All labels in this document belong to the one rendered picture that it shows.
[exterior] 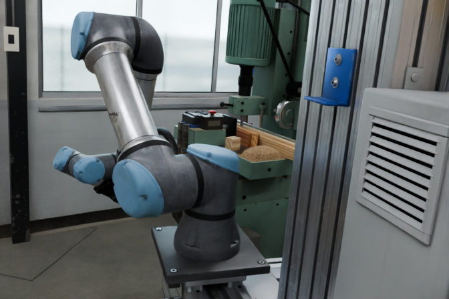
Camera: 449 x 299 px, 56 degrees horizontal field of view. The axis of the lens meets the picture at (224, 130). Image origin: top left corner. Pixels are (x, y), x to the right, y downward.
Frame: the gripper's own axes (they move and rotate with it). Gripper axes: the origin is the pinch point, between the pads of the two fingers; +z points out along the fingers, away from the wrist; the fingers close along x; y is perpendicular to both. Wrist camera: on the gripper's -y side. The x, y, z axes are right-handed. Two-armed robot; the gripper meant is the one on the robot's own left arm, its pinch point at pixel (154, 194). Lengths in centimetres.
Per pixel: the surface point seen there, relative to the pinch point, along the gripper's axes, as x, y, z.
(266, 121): -17, -47, 40
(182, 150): -5.7, -17.9, 4.2
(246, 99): -6, -48, 18
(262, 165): 22.0, -27.0, 17.2
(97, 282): -71, 64, 38
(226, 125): -7.2, -34.7, 16.5
